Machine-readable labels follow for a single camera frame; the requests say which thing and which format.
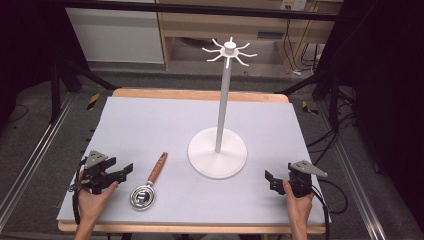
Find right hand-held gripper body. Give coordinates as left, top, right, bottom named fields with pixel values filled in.
left=282, top=159, right=329, bottom=199

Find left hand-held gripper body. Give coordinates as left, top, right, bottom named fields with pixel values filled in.
left=79, top=149, right=118, bottom=196

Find white hook rack stand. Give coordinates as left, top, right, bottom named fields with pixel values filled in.
left=187, top=36, right=259, bottom=181

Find person's right hand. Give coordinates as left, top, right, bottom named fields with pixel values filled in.
left=282, top=179, right=315, bottom=222

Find person's left hand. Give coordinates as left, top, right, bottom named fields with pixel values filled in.
left=76, top=170, right=119, bottom=223

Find yellow black floor tape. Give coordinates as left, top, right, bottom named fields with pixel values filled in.
left=301, top=100, right=319, bottom=116
left=86, top=92, right=101, bottom=111

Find black metal stand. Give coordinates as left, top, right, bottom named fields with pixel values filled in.
left=49, top=59, right=118, bottom=125
left=274, top=70, right=356, bottom=132

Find pale grey table mat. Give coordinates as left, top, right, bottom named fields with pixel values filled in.
left=56, top=96, right=332, bottom=226

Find wooden table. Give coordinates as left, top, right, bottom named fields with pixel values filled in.
left=56, top=87, right=327, bottom=235

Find white cabinet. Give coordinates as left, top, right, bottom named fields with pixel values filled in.
left=65, top=7, right=165, bottom=65

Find white power strip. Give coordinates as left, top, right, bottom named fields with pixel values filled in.
left=280, top=0, right=308, bottom=11

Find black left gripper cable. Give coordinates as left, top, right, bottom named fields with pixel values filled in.
left=68, top=159, right=88, bottom=226

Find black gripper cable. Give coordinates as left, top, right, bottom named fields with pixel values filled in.
left=68, top=159, right=88, bottom=226
left=309, top=178, right=350, bottom=240

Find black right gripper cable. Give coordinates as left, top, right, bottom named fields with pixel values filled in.
left=309, top=178, right=350, bottom=240

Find black floor cables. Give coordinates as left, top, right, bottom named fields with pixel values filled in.
left=305, top=111, right=358, bottom=168

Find metal floor rail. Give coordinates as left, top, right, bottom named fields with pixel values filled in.
left=318, top=99, right=389, bottom=240
left=0, top=93, right=77, bottom=232

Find black hanging cables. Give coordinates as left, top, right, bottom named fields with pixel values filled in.
left=282, top=8, right=323, bottom=76

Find black horizontal frame bar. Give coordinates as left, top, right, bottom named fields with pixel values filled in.
left=63, top=0, right=340, bottom=22

